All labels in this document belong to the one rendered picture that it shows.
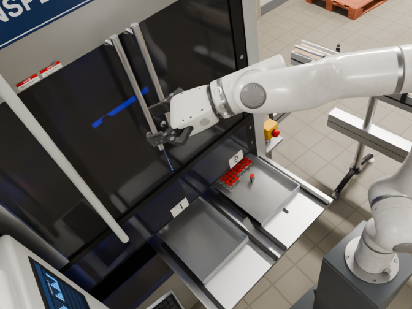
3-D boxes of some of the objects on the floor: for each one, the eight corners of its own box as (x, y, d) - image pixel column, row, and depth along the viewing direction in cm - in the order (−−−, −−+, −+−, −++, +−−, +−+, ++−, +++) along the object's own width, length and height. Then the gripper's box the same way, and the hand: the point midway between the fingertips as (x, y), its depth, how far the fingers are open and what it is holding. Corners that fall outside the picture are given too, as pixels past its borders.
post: (259, 233, 236) (205, -173, 79) (264, 227, 238) (223, -180, 81) (265, 238, 233) (224, -176, 76) (271, 233, 235) (242, -182, 78)
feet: (328, 195, 246) (330, 184, 235) (366, 155, 262) (370, 143, 252) (338, 202, 241) (340, 190, 230) (376, 160, 258) (380, 148, 247)
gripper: (209, 62, 74) (143, 90, 79) (216, 118, 63) (139, 146, 68) (222, 84, 79) (159, 110, 84) (230, 140, 69) (158, 165, 74)
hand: (154, 125), depth 76 cm, fingers open, 8 cm apart
